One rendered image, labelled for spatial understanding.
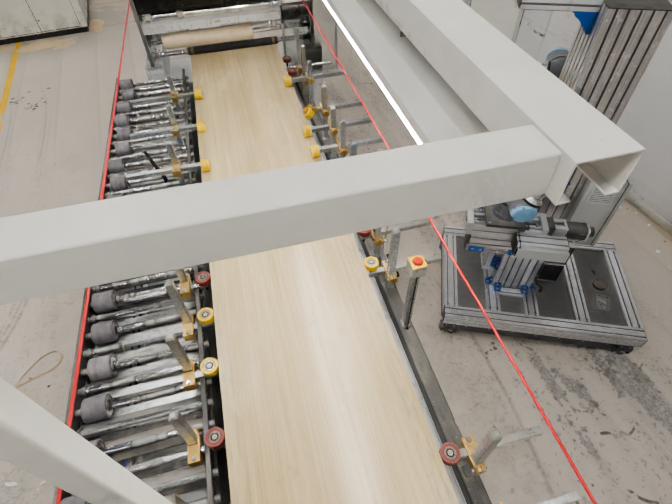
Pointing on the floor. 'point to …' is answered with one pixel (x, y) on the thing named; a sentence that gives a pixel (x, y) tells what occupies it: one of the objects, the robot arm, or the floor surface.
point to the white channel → (307, 210)
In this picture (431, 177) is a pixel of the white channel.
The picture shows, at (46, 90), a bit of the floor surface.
